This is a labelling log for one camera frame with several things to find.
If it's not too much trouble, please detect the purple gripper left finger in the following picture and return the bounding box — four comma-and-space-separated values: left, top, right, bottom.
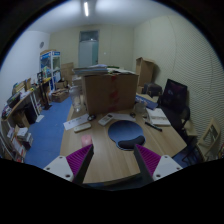
44, 145, 94, 184

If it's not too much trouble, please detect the open white notebook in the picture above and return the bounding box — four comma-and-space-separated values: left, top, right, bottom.
147, 108, 171, 126

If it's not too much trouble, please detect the clear plastic water bottle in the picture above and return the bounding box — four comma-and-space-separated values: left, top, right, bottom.
69, 86, 81, 112

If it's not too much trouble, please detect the pink small box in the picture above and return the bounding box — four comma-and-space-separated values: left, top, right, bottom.
81, 135, 92, 147

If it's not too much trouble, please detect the wooden chair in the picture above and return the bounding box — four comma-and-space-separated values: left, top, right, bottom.
196, 118, 221, 161

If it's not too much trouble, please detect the large cardboard box on table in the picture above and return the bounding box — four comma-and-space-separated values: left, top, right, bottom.
82, 73, 138, 115

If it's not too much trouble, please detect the black marker pen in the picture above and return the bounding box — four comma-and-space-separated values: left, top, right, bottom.
145, 121, 162, 132

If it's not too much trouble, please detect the stack of papers on box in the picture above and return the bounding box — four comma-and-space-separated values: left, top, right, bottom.
73, 65, 108, 76

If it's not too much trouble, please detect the blue mouse pad wrist rest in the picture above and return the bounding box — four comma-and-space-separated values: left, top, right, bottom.
108, 120, 145, 150

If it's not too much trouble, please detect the clear plastic cup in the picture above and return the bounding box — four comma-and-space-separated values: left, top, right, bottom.
134, 103, 146, 115

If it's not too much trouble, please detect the cream remote control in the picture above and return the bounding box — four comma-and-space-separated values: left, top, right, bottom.
74, 123, 91, 133

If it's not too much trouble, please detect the ceiling fluorescent light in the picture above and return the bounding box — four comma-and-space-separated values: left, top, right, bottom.
84, 2, 89, 17

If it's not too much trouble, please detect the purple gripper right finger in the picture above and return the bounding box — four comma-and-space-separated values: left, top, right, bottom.
134, 145, 182, 183

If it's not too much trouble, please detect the blue white display cabinet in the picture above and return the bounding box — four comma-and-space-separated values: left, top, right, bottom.
40, 50, 61, 91

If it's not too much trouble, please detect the white remote control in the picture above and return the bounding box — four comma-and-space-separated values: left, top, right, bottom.
98, 114, 114, 126

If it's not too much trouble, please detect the cardboard box on floor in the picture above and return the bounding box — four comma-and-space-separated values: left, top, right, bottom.
52, 88, 69, 103

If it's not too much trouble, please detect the tall cardboard box background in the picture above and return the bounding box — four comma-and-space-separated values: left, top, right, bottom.
136, 57, 155, 86

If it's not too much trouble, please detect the wooden side shelf desk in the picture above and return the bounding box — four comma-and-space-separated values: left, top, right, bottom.
0, 78, 51, 162

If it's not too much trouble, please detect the grey door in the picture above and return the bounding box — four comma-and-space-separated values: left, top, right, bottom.
79, 30, 99, 67

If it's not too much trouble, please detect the white paper sheet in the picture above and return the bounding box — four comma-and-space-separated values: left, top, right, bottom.
63, 114, 89, 130

